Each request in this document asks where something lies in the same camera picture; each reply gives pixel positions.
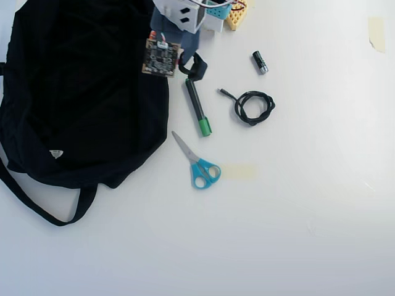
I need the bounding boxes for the yellow perforated base block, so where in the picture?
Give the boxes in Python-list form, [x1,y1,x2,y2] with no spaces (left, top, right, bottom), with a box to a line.
[223,0,249,31]

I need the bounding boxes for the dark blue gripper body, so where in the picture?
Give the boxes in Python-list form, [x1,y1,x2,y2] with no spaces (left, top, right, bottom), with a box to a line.
[150,9,186,43]

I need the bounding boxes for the long beige tape strip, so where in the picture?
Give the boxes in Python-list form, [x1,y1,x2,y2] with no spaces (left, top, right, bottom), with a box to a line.
[368,16,386,54]

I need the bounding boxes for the red and white servo wires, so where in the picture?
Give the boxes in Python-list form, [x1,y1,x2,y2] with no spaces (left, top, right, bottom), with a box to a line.
[188,0,247,9]

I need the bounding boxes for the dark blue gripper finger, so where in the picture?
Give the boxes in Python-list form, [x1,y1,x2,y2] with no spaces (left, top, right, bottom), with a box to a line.
[180,30,201,59]

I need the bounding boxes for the blue handled scissors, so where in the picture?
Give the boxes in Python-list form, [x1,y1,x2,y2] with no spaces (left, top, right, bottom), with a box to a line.
[171,130,222,190]

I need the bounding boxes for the coiled black braided cable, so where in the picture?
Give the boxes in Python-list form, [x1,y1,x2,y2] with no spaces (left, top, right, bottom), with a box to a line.
[217,88,277,127]

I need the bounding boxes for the black fabric bag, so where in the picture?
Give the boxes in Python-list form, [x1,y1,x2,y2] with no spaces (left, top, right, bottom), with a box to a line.
[0,0,170,228]

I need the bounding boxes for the short beige tape strip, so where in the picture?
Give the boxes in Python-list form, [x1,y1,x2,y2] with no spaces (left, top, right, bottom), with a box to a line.
[219,163,257,180]

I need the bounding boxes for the bare camera circuit board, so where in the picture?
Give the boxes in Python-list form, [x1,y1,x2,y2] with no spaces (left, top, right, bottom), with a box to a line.
[141,30,183,78]

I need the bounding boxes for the black marker with green cap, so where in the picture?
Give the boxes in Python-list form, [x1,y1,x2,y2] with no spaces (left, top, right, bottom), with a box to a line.
[185,77,213,138]

